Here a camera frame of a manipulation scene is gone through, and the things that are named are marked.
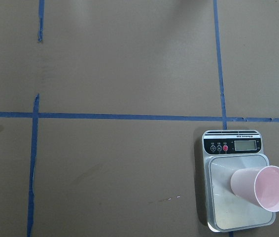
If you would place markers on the silver digital kitchen scale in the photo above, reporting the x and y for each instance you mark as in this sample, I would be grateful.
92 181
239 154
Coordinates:
232 160

